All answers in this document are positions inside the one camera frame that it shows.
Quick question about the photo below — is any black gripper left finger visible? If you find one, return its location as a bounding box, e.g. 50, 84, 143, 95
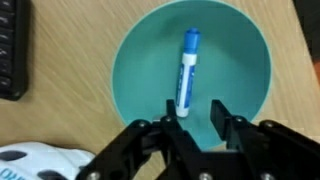
75, 99, 205, 180

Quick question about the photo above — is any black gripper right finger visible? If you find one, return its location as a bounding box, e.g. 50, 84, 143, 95
210, 99, 320, 180

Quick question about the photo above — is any blue and white marker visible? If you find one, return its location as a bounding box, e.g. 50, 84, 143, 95
175, 27, 202, 118

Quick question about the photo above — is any teal bowl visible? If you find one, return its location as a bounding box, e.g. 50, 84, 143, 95
111, 0, 273, 150

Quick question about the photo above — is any white bicycle helmet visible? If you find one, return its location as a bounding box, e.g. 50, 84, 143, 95
0, 142, 97, 180

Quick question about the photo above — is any black keyboard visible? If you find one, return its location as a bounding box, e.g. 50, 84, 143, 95
0, 0, 30, 102

